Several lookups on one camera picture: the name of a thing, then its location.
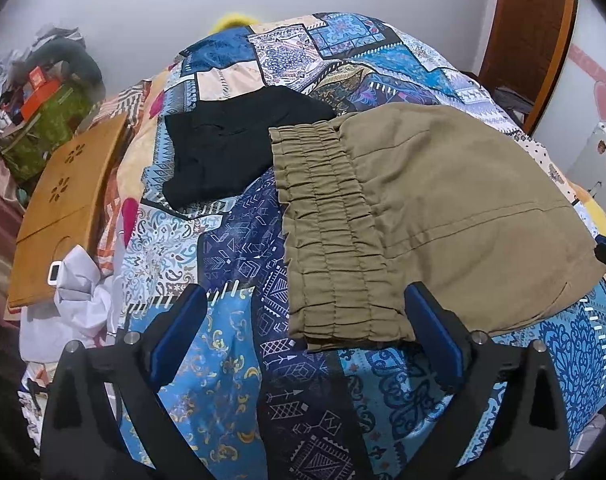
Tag yellow plush toy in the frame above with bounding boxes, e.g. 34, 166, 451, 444
210, 11, 264, 33

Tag orange box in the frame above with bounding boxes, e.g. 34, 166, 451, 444
19, 66, 64, 122

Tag black folded garment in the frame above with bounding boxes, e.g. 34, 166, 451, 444
162, 85, 338, 209

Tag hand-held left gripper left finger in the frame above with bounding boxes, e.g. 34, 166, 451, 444
40, 284, 210, 480

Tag white appliance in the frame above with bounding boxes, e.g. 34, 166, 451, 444
565, 121, 606, 201

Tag grey neck pillow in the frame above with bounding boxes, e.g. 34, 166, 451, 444
13, 39, 106, 101

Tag white crumpled cloth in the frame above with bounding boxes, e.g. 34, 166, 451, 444
19, 244, 116, 361

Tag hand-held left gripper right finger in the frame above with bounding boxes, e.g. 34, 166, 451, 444
404, 281, 570, 480

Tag wooden lap tray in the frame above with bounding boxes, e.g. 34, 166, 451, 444
7, 112, 128, 309

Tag olive green elastic-waist shorts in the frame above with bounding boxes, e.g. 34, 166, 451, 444
268, 102, 606, 352

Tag green patterned storage box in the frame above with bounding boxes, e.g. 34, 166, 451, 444
2, 82, 98, 184

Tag brown wooden door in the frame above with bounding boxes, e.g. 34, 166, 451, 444
478, 0, 581, 136

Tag blue patchwork printed blanket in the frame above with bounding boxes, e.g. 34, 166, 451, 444
20, 10, 606, 480

